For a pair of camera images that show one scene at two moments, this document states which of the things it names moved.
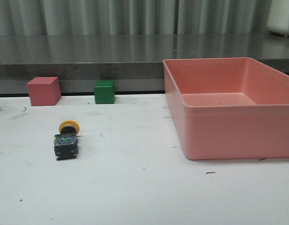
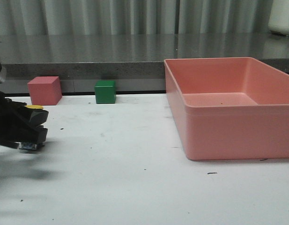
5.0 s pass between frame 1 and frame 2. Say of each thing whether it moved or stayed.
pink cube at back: stayed
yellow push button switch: moved
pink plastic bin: stayed
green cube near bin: stayed
